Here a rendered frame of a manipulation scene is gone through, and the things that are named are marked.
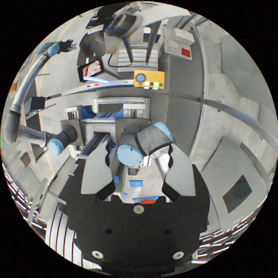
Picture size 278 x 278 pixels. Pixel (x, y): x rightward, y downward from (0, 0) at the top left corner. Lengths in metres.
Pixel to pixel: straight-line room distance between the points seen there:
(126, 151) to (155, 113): 1.31
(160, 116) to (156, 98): 0.32
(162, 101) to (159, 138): 1.29
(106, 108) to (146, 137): 1.16
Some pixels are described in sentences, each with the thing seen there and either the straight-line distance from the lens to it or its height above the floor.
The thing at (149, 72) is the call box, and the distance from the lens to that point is 0.53.
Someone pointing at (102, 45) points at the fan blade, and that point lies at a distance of 0.51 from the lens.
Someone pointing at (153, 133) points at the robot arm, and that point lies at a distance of 0.39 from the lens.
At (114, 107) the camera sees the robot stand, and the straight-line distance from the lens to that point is 1.45.
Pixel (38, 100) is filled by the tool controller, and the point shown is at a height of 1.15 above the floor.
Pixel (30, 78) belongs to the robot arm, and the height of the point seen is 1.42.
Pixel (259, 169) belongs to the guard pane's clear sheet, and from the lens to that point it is 0.48.
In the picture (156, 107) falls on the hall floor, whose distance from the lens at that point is 1.63.
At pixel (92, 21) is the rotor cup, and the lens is 0.66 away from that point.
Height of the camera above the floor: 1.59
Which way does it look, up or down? 61 degrees down
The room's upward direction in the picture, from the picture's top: 179 degrees counter-clockwise
